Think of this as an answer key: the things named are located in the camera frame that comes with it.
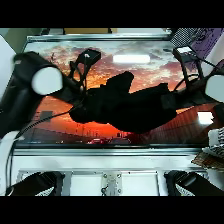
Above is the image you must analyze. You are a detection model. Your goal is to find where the black white patterned garment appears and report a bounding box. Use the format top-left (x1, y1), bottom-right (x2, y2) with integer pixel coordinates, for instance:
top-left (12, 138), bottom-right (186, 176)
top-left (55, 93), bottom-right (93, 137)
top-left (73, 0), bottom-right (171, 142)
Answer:
top-left (170, 28), bottom-right (202, 48)

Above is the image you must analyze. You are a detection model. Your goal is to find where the brown checked garment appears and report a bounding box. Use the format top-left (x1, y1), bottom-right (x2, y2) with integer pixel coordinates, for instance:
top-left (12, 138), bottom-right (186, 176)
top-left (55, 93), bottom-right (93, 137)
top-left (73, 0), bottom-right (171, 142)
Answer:
top-left (191, 145), bottom-right (224, 172)

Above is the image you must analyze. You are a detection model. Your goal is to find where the purple garment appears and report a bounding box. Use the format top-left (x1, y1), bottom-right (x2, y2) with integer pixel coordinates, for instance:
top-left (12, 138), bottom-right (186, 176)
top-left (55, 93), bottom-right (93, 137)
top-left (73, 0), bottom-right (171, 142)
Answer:
top-left (189, 28), bottom-right (224, 62)

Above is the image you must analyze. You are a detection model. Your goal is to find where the silver frame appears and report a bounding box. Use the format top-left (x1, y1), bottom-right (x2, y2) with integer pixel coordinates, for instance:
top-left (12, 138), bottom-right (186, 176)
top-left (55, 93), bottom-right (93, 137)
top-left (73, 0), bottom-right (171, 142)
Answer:
top-left (13, 32), bottom-right (224, 197)

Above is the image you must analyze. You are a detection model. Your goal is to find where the black cable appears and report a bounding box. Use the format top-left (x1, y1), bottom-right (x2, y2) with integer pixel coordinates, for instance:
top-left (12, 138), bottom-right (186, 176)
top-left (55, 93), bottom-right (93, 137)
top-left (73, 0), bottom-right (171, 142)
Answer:
top-left (5, 101), bottom-right (86, 196)
top-left (190, 54), bottom-right (224, 73)

